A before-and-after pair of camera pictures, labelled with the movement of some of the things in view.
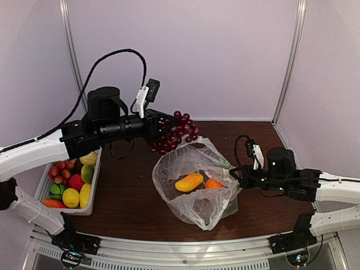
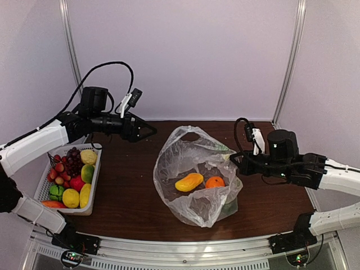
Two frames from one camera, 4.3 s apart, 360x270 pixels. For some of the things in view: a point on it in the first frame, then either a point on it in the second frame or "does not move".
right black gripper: x=232 y=172 → x=246 y=167
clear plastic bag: x=196 y=183 does not move
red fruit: x=60 y=172 does not move
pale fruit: x=89 y=159 does not move
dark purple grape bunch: x=186 y=127 → x=74 y=163
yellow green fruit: x=87 y=172 does not move
